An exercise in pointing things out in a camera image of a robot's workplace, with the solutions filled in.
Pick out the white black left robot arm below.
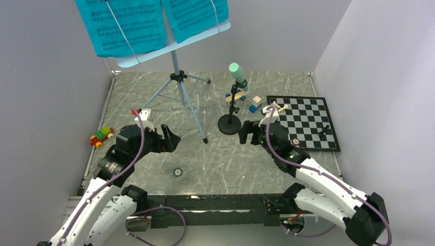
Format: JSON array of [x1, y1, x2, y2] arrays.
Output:
[[38, 124, 182, 245]]

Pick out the teal sheet music left page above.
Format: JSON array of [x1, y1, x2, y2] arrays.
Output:
[[75, 0, 166, 58]]

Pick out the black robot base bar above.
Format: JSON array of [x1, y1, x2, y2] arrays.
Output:
[[128, 193, 300, 230]]

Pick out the black white chessboard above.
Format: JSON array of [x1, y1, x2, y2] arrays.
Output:
[[267, 95, 341, 152]]

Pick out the light blue music stand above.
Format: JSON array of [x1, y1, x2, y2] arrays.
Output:
[[116, 20, 231, 144]]

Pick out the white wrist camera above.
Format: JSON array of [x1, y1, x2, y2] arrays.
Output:
[[134, 108, 155, 131], [259, 105, 279, 127]]

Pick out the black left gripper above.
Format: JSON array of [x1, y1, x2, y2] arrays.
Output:
[[131, 123, 181, 162]]

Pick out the black microphone desk stand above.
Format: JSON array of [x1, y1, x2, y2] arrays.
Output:
[[217, 81, 242, 135]]

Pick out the red green brick toy car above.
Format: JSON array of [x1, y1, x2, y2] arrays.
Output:
[[90, 126, 114, 148]]

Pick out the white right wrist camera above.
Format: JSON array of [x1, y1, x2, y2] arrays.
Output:
[[259, 105, 279, 127]]

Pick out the mint green toy microphone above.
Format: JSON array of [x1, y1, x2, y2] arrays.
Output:
[[228, 63, 248, 92]]

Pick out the teal sheet music page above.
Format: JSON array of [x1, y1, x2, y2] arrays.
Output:
[[75, 0, 166, 58], [161, 0, 229, 44]]

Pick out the blue white toy block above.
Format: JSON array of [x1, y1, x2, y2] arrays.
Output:
[[249, 96, 262, 113]]

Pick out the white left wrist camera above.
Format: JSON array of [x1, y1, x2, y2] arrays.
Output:
[[134, 108, 155, 131]]

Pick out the teal sheet music right page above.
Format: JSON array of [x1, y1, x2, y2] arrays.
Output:
[[161, 0, 229, 44]]

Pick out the beige toy car blue wheels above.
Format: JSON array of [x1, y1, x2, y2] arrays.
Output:
[[225, 89, 246, 104]]

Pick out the black chess piece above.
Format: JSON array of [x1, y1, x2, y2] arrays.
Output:
[[318, 125, 330, 137]]

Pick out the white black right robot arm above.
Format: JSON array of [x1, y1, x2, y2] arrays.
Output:
[[239, 121, 392, 245]]

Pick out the cream chess piece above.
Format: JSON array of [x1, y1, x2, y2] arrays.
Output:
[[272, 101, 282, 110], [278, 105, 288, 113]]

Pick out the red white poker chip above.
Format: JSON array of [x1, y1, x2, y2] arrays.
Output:
[[291, 138, 300, 146]]

